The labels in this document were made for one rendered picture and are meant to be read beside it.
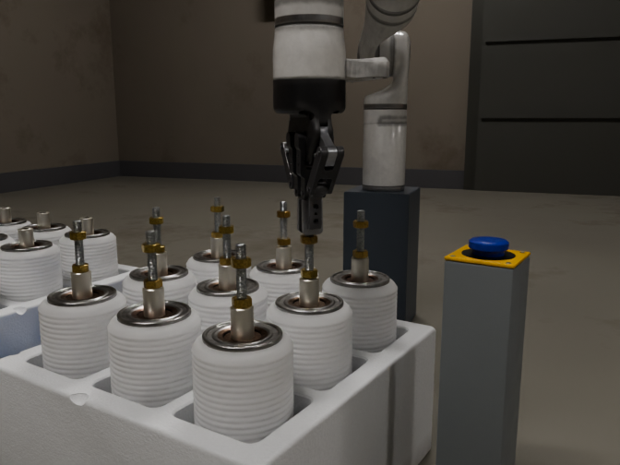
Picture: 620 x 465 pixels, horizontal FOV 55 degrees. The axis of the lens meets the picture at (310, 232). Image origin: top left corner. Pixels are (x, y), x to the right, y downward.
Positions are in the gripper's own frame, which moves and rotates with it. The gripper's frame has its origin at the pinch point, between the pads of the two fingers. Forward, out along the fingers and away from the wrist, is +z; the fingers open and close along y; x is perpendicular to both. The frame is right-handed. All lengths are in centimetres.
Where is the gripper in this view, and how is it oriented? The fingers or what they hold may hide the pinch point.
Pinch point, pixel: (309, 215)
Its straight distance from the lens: 63.8
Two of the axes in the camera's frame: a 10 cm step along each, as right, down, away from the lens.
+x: 9.3, -0.7, 3.5
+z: 0.0, 9.8, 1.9
